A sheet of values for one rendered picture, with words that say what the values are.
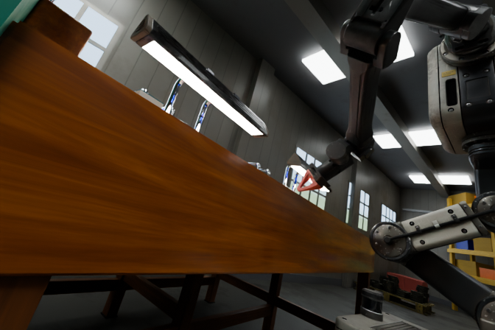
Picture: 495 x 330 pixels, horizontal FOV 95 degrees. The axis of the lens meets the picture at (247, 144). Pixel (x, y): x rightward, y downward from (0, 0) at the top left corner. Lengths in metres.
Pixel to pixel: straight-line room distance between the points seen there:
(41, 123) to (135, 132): 0.08
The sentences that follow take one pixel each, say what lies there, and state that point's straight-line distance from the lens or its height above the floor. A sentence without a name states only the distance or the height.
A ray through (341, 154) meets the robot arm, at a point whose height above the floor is 0.92.
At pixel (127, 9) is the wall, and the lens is 3.02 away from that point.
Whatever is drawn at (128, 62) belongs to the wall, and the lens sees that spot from 2.75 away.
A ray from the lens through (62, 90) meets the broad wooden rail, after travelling 0.26.
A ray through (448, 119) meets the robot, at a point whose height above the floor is 1.13.
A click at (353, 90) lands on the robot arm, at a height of 1.02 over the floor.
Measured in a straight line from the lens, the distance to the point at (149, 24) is 0.69.
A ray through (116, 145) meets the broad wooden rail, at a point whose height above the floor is 0.70.
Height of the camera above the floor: 0.66
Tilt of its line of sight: 19 degrees up
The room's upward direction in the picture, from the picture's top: 15 degrees clockwise
